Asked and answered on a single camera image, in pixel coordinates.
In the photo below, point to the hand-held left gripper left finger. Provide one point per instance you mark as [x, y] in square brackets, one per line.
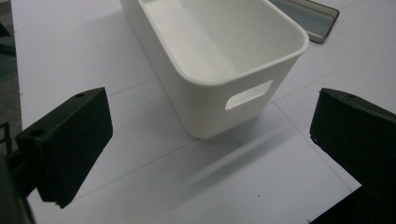
[71, 146]

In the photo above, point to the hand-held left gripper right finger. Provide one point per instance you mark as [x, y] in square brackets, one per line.
[358, 137]

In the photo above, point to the white plastic storage bin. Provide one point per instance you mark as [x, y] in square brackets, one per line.
[202, 105]

